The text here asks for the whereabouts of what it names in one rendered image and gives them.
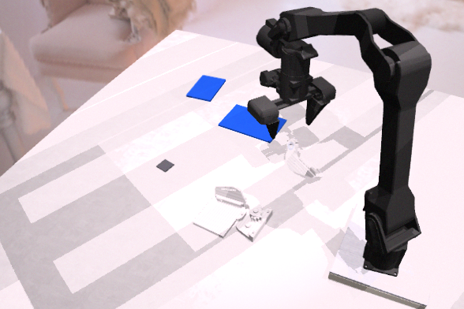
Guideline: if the blue flat rectangular plate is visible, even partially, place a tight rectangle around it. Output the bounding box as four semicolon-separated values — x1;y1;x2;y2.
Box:
185;76;226;102
218;104;287;143

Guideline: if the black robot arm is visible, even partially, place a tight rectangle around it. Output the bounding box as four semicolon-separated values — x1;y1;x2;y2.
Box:
256;7;432;277

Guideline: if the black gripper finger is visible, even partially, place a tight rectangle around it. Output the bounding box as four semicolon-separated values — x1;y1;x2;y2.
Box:
305;97;331;125
266;119;280;140

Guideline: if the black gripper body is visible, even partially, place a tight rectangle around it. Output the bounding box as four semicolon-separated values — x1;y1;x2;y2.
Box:
247;69;336;125

